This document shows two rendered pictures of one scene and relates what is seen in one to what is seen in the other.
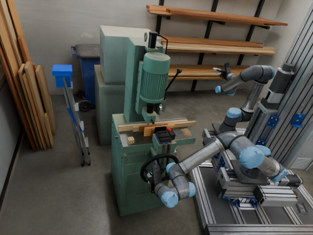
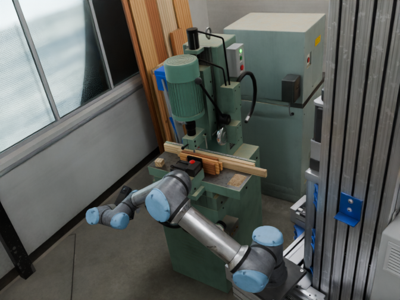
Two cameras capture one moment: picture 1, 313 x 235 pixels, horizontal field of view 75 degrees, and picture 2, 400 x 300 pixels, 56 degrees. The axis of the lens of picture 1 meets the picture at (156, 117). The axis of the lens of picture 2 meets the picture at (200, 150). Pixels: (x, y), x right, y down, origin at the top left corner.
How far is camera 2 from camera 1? 1.63 m
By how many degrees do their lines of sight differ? 50
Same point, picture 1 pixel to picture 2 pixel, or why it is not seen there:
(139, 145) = (164, 171)
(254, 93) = not seen: hidden behind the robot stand
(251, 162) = (150, 208)
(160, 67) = (171, 74)
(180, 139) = (216, 184)
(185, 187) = (111, 213)
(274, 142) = (328, 244)
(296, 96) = (325, 152)
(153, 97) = (175, 112)
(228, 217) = not seen: outside the picture
